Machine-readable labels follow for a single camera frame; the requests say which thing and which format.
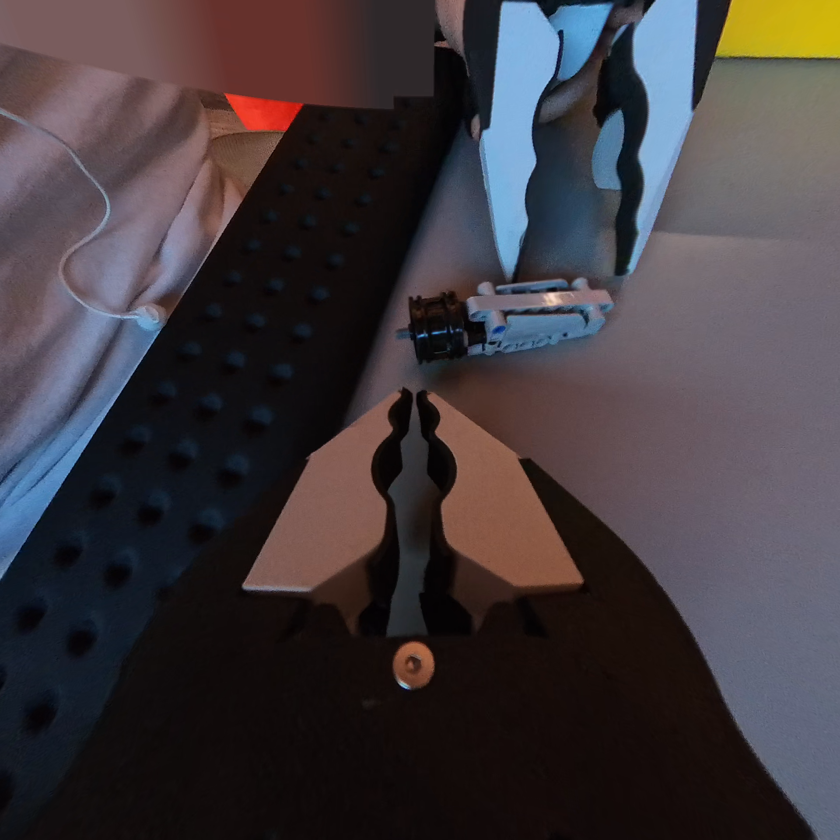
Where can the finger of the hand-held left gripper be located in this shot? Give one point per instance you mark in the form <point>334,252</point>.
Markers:
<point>515,131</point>
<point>666,98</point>

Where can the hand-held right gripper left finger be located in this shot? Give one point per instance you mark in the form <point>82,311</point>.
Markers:
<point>321,538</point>

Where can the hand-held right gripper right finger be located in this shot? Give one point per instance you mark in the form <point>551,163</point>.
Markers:
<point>505,538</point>

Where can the grey toy brick assembly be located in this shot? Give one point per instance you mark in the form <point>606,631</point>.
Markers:
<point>544,315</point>

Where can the person's left hand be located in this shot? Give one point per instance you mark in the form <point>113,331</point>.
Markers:
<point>568,98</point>

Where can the yellow plastic bin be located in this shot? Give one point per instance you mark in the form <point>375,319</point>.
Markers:
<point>781,26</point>

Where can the black perforated panel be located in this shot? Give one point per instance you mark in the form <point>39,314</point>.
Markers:
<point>197,367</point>

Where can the orange cloth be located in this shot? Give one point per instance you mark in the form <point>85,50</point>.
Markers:
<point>262,115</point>

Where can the person's white sweatshirt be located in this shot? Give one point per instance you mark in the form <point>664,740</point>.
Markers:
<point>65,229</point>

